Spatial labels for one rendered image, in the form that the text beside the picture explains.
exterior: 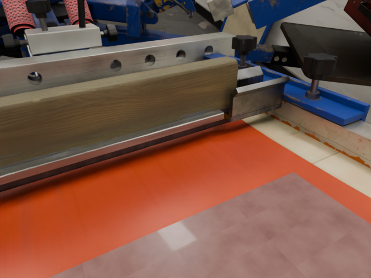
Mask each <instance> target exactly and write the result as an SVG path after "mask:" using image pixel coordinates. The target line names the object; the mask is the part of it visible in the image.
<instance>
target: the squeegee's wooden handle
mask: <svg viewBox="0 0 371 278"><path fill-rule="evenodd" d="M238 67H239V66H238V63H237V60H236V59H235V58H232V57H228V56H225V57H219V58H213V59H209V60H203V61H197V62H191V63H185V64H181V65H175V66H169V67H164V68H158V69H152V70H148V71H142V72H136V73H130V74H124V75H121V76H115V77H109V78H103V79H97V80H93V81H87V82H81V83H75V84H69V85H63V86H59V87H53V88H48V89H42V90H36V91H32V92H26V93H20V94H14V95H8V96H5V97H0V169H4V168H8V167H12V166H15V165H18V164H22V163H26V162H30V161H34V160H37V159H40V158H44V157H48V156H52V155H55V154H58V153H62V152H66V151H70V150H73V149H76V148H80V147H84V146H88V145H92V144H95V143H98V142H102V141H106V140H110V139H112V138H117V137H120V136H124V135H128V134H131V133H134V132H138V131H142V130H146V129H150V128H153V127H156V126H160V125H164V124H168V123H170V122H175V121H178V120H182V119H186V118H189V117H192V116H197V115H200V114H204V113H208V112H211V111H214V110H218V109H219V110H221V111H223V112H224V114H226V113H229V105H230V93H231V92H233V91H234V90H235V89H236V88H237V75H238Z"/></svg>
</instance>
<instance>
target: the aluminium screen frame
mask: <svg viewBox="0 0 371 278"><path fill-rule="evenodd" d="M266 114H267V115H269V116H271V117H273V118H275V119H277V120H279V121H281V122H283V123H285V124H287V125H289V126H290V127H292V128H294V129H296V130H298V131H300V132H302V133H304V134H306V135H308V136H310V137H312V138H313V139H315V140H317V141H319V142H321V143H323V144H325V145H327V146H329V147H331V148H333V149H335V150H336V151H338V152H340V153H342V154H344V155H346V156H347V157H350V158H352V159H354V160H355V161H357V162H359V163H361V164H363V165H365V166H367V167H369V168H370V169H371V124H369V123H366V122H364V121H362V120H357V121H354V122H352V123H349V124H346V125H343V126H342V125H340V124H337V123H335V122H333V121H331V120H328V119H326V118H324V117H322V116H319V115H317V114H314V113H312V112H310V111H308V110H305V109H303V108H301V107H299V106H297V105H294V104H292V103H290V102H288V101H285V100H283V101H282V107H281V108H279V109H275V110H272V111H268V112H266Z"/></svg>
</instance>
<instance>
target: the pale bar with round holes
mask: <svg viewBox="0 0 371 278"><path fill-rule="evenodd" d="M235 36H236V35H233V34H229V33H225V32H219V33H210V34H202V35H194V36H185V37H181V38H172V39H164V40H155V41H147V42H139V43H134V44H126V45H117V46H109V47H100V48H96V49H87V50H79V51H71V52H62V53H57V54H49V55H41V56H32V57H24V58H15V59H11V60H2V61H0V97H5V96H8V95H14V94H20V93H26V92H32V91H36V90H42V89H48V88H53V87H59V86H63V85H69V84H75V83H81V82H87V81H93V80H97V79H103V78H109V77H115V76H121V75H124V74H130V73H136V72H142V71H148V70H154V69H158V68H164V67H169V66H175V65H181V64H185V63H191V62H197V61H203V60H206V59H204V55H209V54H216V53H220V54H223V55H226V56H233V57H234V55H235V49H232V38H233V37H235ZM113 60H114V62H113V63H112V64H111V65H110V63H111V62H112V61H113ZM32 72H37V73H39V75H38V76H36V77H31V76H29V74H30V73H32Z"/></svg>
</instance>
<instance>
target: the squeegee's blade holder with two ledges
mask: <svg viewBox="0 0 371 278"><path fill-rule="evenodd" d="M222 119H224V112H223V111H221V110H219V109H218V110H214V111H211V112H208V113H204V114H200V115H197V116H192V117H189V118H186V119H182V120H178V121H175V122H170V123H168V124H164V125H160V126H156V127H153V128H150V129H146V130H142V131H138V132H134V133H131V134H128V135H124V136H120V137H117V138H112V139H110V140H106V141H102V142H98V143H95V144H92V145H88V146H84V147H80V148H76V149H73V150H70V151H66V152H62V153H58V154H55V155H52V156H48V157H44V158H40V159H37V160H34V161H30V162H26V163H22V164H18V165H15V166H12V167H8V168H4V169H0V185H3V184H6V183H10V182H13V181H16V180H20V179H24V178H27V177H30V176H33V175H37V174H40V173H44V172H47V171H50V170H54V169H57V168H61V167H64V166H67V165H70V164H74V163H77V162H81V161H85V160H87V159H91V158H94V157H97V156H101V155H104V154H107V153H111V152H115V151H118V150H121V149H124V148H128V147H131V146H135V145H139V144H141V143H145V142H148V141H152V140H155V139H158V138H161V137H165V136H169V135H172V134H175V133H179V132H182V131H185V130H189V129H193V128H195V127H199V126H202V125H206V124H209V123H212V122H216V121H219V120H222Z"/></svg>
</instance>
